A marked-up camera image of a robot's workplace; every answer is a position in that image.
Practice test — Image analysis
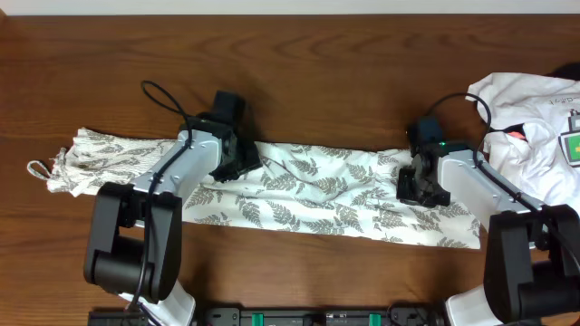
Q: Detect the white fern-print dress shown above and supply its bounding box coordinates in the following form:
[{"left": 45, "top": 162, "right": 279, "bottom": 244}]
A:
[{"left": 27, "top": 128, "right": 480, "bottom": 249}]

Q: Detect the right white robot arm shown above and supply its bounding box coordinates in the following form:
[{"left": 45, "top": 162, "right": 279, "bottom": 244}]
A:
[{"left": 396, "top": 141, "right": 579, "bottom": 325}]

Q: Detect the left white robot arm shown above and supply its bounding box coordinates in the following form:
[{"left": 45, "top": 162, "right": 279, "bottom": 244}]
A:
[{"left": 84, "top": 118, "right": 262, "bottom": 325}]

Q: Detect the white t-shirt with pixel graphic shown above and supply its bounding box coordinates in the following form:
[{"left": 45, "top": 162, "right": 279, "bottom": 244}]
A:
[{"left": 468, "top": 72, "right": 579, "bottom": 210}]

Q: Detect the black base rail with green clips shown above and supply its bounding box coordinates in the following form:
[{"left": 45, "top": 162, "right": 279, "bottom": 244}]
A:
[{"left": 88, "top": 302, "right": 448, "bottom": 326}]

